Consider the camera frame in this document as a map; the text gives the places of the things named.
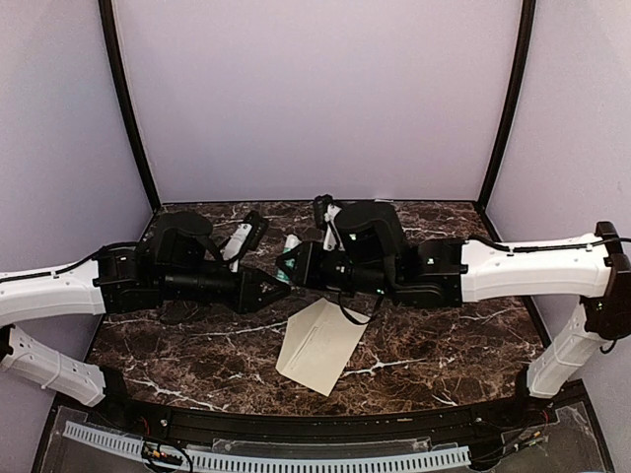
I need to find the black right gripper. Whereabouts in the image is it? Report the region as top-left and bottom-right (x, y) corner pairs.
(275, 239), (397, 300)

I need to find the green white glue stick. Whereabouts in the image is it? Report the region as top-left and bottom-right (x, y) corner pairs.
(275, 234), (302, 283)

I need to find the cream paper envelope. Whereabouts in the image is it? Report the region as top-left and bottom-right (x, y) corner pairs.
(276, 298), (369, 396)

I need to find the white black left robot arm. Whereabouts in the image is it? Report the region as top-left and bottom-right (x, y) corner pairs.
(1, 211), (291, 430)

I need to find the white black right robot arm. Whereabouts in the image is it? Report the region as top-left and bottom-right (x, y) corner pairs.
(276, 195), (630, 428)

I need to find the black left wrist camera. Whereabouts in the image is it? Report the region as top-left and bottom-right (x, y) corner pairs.
(233, 210), (269, 257)

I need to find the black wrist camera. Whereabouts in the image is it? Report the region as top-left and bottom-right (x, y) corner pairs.
(313, 194), (333, 231)
(233, 210), (269, 257)

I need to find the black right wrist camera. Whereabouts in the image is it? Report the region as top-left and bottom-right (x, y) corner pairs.
(313, 194), (333, 231)

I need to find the black front table rail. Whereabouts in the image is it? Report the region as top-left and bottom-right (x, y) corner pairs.
(98, 399), (551, 443)

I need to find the white slotted cable duct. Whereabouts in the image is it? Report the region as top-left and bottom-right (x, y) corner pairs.
(63, 421), (471, 472)

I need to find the black left corner frame post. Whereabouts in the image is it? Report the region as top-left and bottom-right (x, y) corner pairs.
(98, 0), (162, 213)

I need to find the black corner frame post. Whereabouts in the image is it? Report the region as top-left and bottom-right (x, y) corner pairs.
(98, 0), (162, 213)
(475, 0), (536, 214)

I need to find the black right corner frame post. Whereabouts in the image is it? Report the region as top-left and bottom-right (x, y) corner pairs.
(475, 0), (536, 214)

